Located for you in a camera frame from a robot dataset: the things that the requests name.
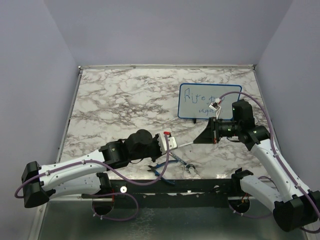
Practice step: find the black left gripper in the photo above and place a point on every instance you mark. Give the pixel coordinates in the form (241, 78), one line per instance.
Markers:
(155, 139)

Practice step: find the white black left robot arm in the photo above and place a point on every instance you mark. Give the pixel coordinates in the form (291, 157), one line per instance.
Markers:
(86, 174)

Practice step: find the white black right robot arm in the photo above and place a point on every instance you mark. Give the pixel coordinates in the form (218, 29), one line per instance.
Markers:
(293, 204)

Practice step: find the blue handled pliers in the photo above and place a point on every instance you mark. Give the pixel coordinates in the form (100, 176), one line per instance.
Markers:
(154, 169)

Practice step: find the silver combination wrench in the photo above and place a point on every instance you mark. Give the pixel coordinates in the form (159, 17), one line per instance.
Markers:
(187, 166)

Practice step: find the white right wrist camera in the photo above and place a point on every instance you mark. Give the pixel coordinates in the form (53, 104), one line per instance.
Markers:
(216, 107)

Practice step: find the blue framed whiteboard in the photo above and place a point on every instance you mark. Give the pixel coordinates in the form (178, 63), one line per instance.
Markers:
(195, 98)

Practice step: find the blue white marker pen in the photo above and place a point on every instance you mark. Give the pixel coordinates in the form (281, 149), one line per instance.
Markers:
(184, 144)

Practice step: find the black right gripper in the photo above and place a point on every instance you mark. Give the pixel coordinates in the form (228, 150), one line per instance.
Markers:
(207, 135)

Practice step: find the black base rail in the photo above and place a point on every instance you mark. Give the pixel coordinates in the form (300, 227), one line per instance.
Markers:
(185, 193)

